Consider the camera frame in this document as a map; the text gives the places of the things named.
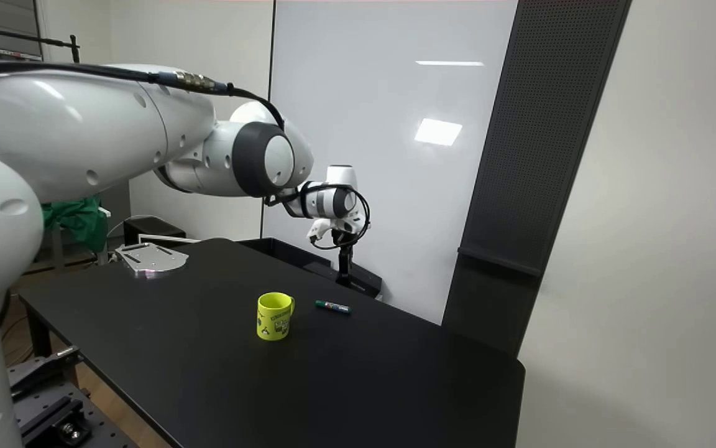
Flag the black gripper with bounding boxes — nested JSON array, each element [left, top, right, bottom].
[[328, 225, 365, 287]]

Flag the yellow cup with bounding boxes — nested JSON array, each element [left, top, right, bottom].
[[255, 288, 299, 343]]

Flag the small black box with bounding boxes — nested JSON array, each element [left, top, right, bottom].
[[337, 261, 385, 301]]

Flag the white glossy whiteboard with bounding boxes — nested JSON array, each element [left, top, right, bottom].
[[261, 0, 521, 326]]

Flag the white plastic tray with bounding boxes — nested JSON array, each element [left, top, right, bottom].
[[112, 238, 193, 282]]

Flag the black perforated pillar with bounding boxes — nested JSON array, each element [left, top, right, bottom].
[[441, 0, 635, 360]]

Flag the green bag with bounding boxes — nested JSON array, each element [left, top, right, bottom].
[[40, 195, 116, 255]]

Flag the black desk leg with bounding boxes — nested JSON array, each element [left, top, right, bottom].
[[22, 304, 56, 360]]

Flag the black aluminium rails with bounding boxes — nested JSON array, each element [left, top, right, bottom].
[[9, 343, 84, 394]]

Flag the black breadboard table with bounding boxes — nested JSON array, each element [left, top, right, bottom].
[[5, 345, 144, 448]]

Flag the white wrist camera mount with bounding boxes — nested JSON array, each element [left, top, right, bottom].
[[307, 217, 338, 248]]

